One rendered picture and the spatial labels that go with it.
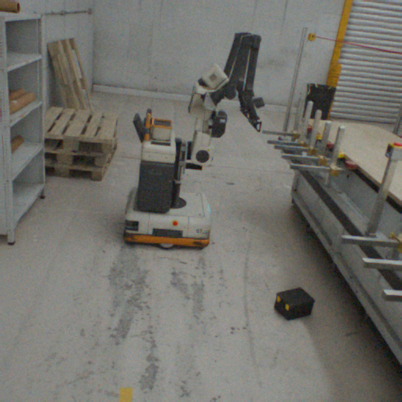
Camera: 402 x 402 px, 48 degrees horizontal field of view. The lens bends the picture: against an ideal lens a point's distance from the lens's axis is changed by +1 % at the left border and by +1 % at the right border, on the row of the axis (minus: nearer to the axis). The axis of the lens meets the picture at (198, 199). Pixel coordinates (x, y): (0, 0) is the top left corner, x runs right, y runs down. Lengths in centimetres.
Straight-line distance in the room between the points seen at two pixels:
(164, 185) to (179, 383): 147
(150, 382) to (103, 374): 24
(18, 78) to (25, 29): 39
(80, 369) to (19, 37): 262
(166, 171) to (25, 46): 156
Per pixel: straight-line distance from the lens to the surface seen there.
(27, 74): 405
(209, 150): 340
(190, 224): 340
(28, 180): 430
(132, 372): 247
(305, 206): 435
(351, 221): 280
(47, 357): 257
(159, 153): 323
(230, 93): 316
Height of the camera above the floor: 172
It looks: 23 degrees down
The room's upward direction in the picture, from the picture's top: 8 degrees clockwise
